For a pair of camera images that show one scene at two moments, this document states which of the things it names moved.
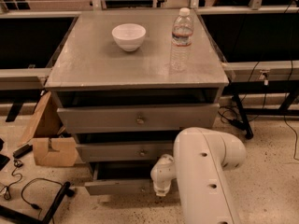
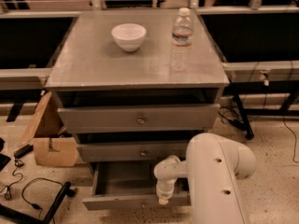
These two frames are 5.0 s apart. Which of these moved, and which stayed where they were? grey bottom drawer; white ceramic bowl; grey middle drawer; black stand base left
Moved: grey bottom drawer
Stayed: grey middle drawer; white ceramic bowl; black stand base left
